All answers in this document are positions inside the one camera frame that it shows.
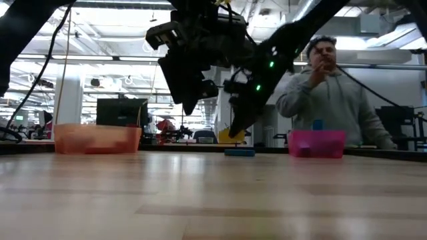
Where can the black background monitor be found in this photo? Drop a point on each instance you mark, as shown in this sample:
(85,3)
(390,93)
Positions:
(400,120)

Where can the black background stand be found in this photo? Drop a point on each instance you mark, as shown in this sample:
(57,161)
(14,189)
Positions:
(419,128)

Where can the white pillar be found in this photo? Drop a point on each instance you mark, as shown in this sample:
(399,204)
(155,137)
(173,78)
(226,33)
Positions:
(70,96)

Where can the black background robot arm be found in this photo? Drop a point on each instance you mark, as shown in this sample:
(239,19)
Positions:
(178,132)

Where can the black aluminium table frame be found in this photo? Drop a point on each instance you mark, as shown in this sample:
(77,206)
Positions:
(183,147)

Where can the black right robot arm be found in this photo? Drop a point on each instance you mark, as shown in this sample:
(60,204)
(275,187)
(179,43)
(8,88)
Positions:
(300,26)

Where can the person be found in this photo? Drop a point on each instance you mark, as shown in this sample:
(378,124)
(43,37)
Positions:
(333,100)

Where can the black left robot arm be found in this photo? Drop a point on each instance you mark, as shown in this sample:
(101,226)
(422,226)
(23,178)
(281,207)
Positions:
(20,33)

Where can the black office chair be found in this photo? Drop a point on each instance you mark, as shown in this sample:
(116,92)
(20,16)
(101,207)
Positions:
(205,135)

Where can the yellow wooden block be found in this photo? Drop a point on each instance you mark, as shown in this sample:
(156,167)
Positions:
(223,138)

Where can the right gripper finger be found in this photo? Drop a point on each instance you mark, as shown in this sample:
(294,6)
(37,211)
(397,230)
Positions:
(255,116)
(237,123)

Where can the orange translucent plastic bin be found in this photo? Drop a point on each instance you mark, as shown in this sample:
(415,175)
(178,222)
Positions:
(100,138)

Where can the long overhead light bar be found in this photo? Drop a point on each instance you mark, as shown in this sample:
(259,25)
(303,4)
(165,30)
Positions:
(83,58)

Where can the blue wooden block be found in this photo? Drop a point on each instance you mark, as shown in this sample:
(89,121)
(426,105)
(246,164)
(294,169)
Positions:
(239,152)
(317,124)

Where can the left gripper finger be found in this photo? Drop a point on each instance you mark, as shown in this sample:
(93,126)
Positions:
(183,83)
(208,89)

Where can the red translucent plastic bin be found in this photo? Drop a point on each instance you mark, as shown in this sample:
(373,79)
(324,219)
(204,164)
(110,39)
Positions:
(316,144)

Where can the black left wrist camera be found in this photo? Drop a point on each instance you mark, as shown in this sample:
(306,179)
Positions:
(163,35)

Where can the red background object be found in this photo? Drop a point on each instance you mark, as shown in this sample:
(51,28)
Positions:
(165,128)

